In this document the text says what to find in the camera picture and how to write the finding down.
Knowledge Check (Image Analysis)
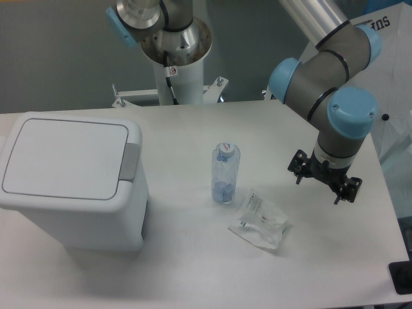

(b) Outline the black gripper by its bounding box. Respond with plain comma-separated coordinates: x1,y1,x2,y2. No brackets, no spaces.
287,149,362,205

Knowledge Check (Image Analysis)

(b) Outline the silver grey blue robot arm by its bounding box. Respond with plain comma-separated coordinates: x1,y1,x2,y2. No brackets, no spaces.
106,1,382,202

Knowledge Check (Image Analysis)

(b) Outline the white plastic trash can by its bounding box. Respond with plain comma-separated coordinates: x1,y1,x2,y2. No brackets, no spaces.
1,112,149,251

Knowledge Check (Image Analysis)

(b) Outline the white trash can lid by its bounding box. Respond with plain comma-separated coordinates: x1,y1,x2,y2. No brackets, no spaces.
3,118,128,200

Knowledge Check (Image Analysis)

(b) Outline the crumpled clear plastic bag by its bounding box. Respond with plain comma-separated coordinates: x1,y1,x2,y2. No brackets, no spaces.
228,189,290,250

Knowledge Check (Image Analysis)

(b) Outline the clear plastic water bottle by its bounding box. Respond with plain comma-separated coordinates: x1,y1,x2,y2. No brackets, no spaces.
211,142,241,203

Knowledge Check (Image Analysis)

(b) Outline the white umbrella with lettering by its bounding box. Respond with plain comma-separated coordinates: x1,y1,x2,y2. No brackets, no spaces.
348,1,411,158

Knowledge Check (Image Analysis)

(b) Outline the black device at table edge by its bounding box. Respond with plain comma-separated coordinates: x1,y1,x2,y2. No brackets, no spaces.
388,261,411,295

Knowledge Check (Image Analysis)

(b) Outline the grey lid push button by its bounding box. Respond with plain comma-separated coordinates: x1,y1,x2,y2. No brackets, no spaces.
119,143,140,182

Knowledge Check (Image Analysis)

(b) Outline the white pedestal base frame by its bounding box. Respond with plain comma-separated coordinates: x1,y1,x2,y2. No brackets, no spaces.
112,77,229,108

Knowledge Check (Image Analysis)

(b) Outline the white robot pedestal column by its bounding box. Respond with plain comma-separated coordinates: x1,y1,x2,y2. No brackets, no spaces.
140,17,212,106

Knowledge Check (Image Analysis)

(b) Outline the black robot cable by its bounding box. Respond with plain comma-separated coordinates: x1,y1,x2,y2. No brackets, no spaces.
158,0,180,106

